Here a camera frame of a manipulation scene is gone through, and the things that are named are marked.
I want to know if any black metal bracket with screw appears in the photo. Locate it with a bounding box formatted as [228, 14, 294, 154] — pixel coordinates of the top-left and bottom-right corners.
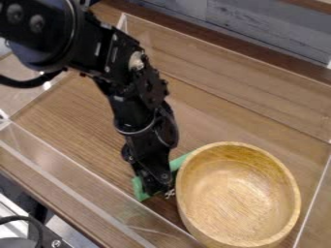
[27, 224, 73, 248]

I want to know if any brown wooden bowl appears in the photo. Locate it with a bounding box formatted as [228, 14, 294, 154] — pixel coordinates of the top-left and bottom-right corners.
[176, 141, 302, 248]

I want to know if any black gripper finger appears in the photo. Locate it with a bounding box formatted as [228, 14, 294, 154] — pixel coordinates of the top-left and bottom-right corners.
[121, 145, 173, 196]

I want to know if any black cable bottom left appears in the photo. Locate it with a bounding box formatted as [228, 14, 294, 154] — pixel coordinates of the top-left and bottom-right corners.
[0, 215, 47, 248]

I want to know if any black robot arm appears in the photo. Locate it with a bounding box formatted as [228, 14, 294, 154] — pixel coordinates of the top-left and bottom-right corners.
[0, 0, 179, 195]

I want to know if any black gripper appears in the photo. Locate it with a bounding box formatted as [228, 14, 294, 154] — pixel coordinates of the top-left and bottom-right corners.
[89, 27, 179, 162]

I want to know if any green rectangular block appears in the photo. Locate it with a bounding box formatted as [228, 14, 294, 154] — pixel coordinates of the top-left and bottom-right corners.
[132, 153, 189, 202]

